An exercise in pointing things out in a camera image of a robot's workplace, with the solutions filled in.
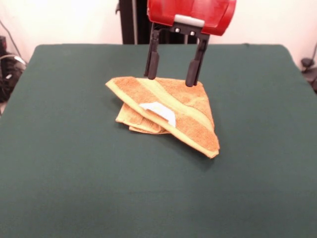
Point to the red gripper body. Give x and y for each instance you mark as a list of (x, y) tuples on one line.
[(193, 10)]

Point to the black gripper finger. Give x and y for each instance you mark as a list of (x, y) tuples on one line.
[(193, 74), (152, 65)]

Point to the orange terry towel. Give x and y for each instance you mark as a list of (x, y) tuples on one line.
[(193, 138)]

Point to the dark green table cloth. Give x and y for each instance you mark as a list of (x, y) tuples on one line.
[(74, 173)]

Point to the black box with red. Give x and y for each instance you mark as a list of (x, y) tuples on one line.
[(2, 44)]

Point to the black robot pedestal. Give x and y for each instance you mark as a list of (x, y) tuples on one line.
[(128, 24)]

